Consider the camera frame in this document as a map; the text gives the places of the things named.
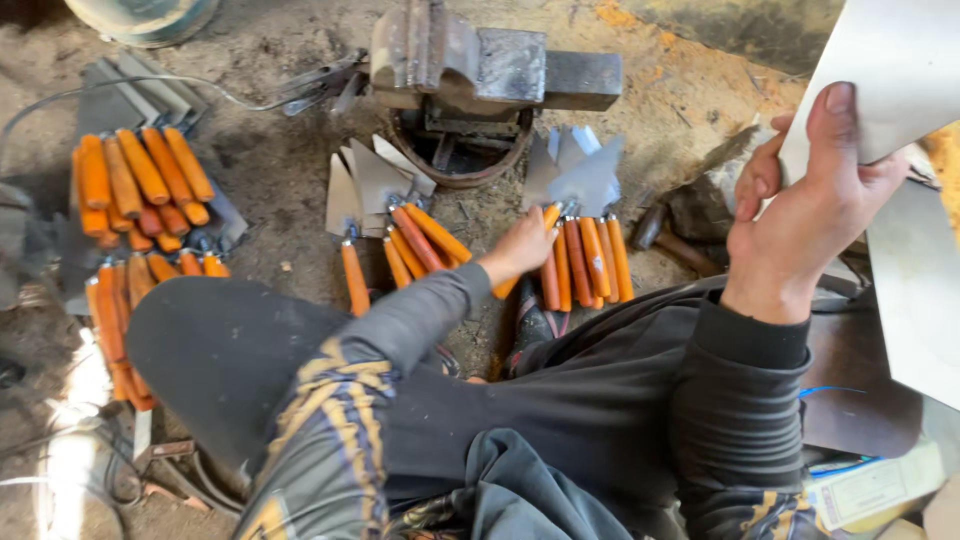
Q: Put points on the person's left hand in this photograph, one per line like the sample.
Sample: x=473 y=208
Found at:
x=519 y=251

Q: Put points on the person's right hand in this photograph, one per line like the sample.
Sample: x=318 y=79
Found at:
x=795 y=232

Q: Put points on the person's left fingers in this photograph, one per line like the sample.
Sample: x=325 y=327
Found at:
x=544 y=234

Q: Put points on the large bare metal sheet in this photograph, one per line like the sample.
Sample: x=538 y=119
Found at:
x=900 y=67

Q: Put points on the person's black sandal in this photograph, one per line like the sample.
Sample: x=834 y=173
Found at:
x=534 y=326

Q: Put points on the rusty round vise base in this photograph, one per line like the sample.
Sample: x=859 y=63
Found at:
x=457 y=161

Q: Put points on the dusty grey stone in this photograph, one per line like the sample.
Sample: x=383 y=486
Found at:
x=701 y=210

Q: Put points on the rusty iron bench vise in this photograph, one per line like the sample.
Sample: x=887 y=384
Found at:
x=480 y=67

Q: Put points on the grey metal tongs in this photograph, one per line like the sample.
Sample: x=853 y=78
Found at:
x=322 y=82

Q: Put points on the person's black trousers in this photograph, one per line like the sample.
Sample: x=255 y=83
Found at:
x=225 y=352

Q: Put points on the brown flat sheet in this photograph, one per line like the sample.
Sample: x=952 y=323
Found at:
x=862 y=420

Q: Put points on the yellowish paper booklet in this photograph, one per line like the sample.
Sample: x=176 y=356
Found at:
x=874 y=487

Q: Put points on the heap of dark metal sheets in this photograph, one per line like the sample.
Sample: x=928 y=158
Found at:
x=120 y=97

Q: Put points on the pale round bucket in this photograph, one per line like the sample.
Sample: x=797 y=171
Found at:
x=142 y=19

